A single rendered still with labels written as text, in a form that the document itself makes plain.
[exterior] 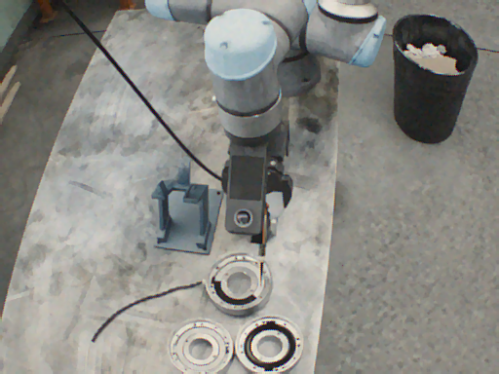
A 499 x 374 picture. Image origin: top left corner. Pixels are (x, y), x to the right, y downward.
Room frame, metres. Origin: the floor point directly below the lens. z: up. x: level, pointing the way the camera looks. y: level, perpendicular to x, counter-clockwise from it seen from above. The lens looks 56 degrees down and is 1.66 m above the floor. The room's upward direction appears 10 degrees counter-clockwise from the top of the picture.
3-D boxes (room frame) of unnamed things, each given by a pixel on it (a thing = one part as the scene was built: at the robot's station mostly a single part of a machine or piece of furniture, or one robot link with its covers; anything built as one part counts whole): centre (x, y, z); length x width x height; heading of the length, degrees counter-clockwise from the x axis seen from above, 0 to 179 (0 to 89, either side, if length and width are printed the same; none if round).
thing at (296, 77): (0.85, -0.12, 0.85); 0.15 x 0.15 x 0.10
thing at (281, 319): (0.26, 0.01, 0.82); 0.10 x 0.10 x 0.04
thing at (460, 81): (1.29, -0.73, 0.21); 0.34 x 0.34 x 0.43
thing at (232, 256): (0.38, 0.04, 0.82); 0.10 x 0.10 x 0.04
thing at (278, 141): (0.46, -0.02, 1.07); 0.09 x 0.08 x 0.12; 161
